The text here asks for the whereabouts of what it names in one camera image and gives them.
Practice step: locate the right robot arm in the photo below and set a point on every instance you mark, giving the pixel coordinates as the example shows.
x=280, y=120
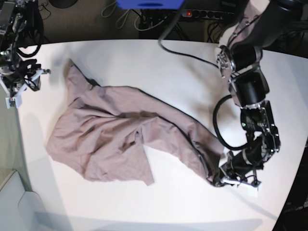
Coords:
x=21, y=37

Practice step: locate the white cabinet corner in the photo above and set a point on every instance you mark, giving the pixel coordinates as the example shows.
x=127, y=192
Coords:
x=20, y=210

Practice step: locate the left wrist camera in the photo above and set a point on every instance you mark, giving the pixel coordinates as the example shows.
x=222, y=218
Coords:
x=253, y=191

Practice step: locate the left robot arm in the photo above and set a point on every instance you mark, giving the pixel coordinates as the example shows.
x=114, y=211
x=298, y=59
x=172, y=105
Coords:
x=257, y=24

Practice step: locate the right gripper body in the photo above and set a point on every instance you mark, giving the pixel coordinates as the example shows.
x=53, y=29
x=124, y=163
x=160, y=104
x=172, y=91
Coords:
x=17, y=77

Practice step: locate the mauve t-shirt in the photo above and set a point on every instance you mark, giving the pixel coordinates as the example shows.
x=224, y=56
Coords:
x=103, y=131

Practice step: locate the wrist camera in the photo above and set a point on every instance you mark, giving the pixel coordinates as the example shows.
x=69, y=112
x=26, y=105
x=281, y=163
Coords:
x=13, y=101
x=253, y=191

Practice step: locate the black power strip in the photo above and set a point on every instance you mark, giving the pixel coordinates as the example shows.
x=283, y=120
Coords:
x=201, y=15

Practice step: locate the blue box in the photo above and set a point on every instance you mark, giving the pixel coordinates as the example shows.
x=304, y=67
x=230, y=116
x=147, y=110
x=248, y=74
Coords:
x=150, y=4

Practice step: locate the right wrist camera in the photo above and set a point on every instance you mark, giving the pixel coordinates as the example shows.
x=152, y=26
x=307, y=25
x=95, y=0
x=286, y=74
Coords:
x=13, y=101

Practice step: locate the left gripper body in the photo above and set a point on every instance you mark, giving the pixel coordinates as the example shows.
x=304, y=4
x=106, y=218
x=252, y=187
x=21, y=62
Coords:
x=242, y=168

